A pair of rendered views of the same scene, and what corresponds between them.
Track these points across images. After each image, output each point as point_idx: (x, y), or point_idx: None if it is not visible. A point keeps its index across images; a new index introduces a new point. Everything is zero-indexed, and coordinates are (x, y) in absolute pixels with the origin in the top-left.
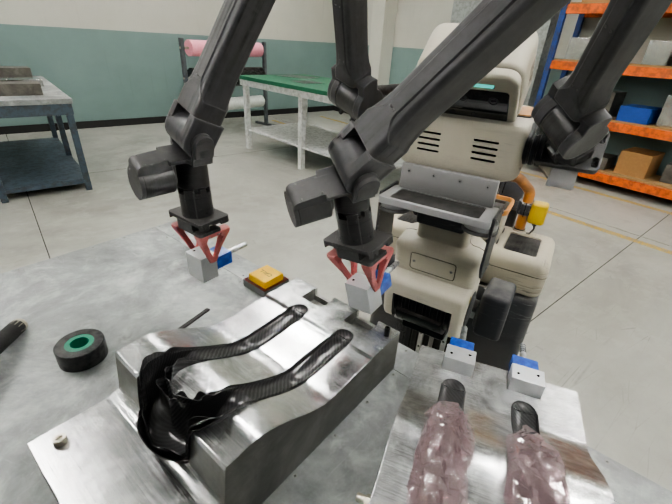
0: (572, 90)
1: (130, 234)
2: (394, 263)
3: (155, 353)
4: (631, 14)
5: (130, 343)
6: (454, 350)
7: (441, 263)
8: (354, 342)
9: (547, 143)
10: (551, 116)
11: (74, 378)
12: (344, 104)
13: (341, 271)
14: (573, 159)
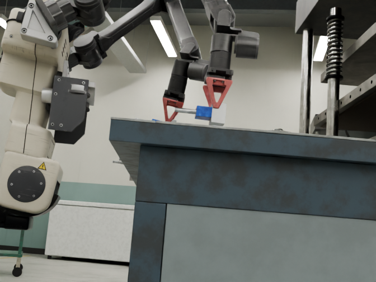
0: (110, 39)
1: (203, 125)
2: (139, 118)
3: (275, 129)
4: (139, 23)
5: (282, 130)
6: None
7: (52, 145)
8: None
9: (67, 60)
10: (96, 47)
11: None
12: (102, 10)
13: (176, 113)
14: (70, 70)
